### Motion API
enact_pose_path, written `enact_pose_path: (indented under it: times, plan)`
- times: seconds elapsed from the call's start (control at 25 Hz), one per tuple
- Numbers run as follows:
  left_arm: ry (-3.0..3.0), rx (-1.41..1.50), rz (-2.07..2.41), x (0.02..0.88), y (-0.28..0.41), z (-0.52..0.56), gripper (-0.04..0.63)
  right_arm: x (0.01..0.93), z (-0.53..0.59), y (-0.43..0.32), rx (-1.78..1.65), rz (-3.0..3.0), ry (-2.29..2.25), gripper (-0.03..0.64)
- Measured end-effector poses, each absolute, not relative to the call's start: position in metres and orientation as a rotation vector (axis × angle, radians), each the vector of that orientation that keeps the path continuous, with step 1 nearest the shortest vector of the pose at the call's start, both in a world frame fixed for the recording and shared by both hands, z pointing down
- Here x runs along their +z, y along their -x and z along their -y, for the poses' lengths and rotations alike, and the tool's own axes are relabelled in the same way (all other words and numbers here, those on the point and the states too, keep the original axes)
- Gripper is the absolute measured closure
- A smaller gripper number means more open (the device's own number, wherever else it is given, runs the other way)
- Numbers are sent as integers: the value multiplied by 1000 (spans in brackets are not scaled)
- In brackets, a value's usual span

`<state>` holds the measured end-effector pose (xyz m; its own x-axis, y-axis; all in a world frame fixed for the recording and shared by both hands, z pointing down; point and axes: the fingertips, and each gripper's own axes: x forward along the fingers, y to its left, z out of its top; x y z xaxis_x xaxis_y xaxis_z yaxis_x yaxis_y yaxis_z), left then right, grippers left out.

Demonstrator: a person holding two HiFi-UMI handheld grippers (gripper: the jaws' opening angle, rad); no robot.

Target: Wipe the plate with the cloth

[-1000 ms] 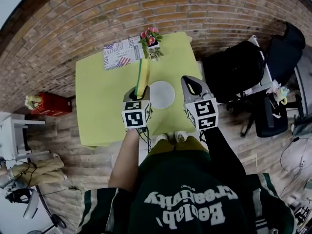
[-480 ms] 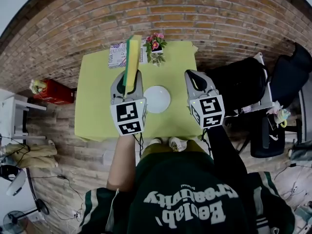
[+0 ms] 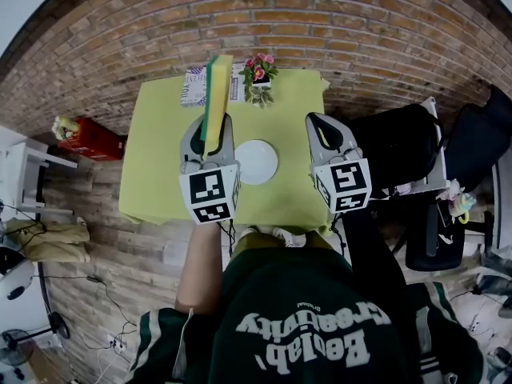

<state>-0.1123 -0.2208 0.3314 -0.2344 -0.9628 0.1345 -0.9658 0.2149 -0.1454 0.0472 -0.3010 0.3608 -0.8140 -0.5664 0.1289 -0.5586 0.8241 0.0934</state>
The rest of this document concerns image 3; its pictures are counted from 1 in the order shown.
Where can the person's right shoe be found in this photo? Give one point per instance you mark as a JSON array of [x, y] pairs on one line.
[[290, 236]]

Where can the pink flower pot plant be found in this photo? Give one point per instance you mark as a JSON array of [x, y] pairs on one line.
[[260, 70]]

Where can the yellow green sponge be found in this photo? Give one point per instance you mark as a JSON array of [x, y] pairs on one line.
[[218, 98]]

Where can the person's right forearm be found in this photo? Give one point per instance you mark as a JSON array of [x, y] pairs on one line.
[[372, 250]]

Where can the white chair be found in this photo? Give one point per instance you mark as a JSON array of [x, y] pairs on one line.
[[438, 158]]

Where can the black floor fan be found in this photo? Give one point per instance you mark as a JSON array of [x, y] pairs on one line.
[[59, 325]]

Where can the person's shoe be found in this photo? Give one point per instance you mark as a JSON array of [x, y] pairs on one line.
[[290, 236], [252, 231]]

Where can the white round device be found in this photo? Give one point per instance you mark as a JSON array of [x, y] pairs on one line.
[[16, 278]]

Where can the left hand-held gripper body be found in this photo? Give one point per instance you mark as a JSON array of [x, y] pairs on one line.
[[210, 194]]

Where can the person's left shoe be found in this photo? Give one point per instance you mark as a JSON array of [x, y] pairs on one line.
[[252, 231]]

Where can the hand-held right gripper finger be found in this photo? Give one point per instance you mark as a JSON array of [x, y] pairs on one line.
[[316, 142], [344, 140]]

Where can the person's left forearm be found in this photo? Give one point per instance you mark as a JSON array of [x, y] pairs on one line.
[[200, 270]]

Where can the table with yellow-green tablecloth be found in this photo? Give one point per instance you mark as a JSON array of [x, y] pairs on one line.
[[156, 166]]

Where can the black office chair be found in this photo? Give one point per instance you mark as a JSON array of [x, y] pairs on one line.
[[476, 142]]

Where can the black backpack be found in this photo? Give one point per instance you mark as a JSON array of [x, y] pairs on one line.
[[392, 146]]

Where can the person's green jersey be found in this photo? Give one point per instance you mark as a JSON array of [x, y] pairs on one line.
[[304, 322]]

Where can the newspaper print box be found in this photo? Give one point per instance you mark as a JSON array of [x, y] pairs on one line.
[[194, 90]]

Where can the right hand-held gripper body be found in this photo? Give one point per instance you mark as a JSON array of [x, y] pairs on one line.
[[348, 182]]

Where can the small variegated pot plant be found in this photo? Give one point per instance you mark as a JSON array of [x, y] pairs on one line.
[[260, 96]]

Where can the white side table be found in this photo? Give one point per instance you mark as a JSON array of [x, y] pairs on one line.
[[24, 162]]

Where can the white round plate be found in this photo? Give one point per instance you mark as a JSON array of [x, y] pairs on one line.
[[258, 162]]

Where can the person's khaki trousers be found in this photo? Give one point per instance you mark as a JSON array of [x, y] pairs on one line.
[[248, 244]]

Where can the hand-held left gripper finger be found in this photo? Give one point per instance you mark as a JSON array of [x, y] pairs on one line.
[[186, 146], [229, 150]]

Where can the red box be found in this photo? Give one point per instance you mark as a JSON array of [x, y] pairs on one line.
[[96, 142]]

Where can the white power strip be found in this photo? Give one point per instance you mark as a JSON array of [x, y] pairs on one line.
[[118, 343]]

